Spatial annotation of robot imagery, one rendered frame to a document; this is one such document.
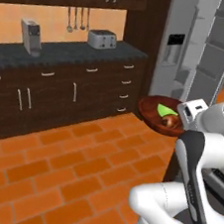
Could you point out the grey black appliance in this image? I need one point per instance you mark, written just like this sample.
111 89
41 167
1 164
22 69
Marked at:
218 183

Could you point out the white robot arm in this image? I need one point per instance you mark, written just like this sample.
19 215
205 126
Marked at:
184 210

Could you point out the grey fridge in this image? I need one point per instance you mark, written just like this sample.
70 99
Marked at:
188 44

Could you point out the hanging metal ladle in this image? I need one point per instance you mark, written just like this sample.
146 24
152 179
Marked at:
82 26

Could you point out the hanging metal utensil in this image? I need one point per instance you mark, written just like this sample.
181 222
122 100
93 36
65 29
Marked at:
87 22
75 22

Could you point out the silver toaster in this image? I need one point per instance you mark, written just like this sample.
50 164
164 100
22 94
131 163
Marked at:
102 39

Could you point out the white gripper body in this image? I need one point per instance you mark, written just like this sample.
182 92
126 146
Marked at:
184 122

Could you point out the open grey fridge door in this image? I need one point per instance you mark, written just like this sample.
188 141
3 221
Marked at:
219 48

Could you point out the brown chicken drumstick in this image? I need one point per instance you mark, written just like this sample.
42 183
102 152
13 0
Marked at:
169 121

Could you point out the green lemon wedge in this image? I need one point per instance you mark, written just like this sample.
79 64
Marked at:
165 110

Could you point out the dark wood lower cupboards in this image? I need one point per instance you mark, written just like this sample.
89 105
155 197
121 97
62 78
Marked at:
52 102

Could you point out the brown wooden bowl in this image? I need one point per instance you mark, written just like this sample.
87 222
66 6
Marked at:
150 110

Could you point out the grey fridge door with dispenser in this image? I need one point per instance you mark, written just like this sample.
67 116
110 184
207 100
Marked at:
174 19

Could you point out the grey coffee machine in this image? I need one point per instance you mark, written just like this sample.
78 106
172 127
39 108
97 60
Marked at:
31 36

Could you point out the hanging metal spoon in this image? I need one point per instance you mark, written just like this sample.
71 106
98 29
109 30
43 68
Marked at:
68 27

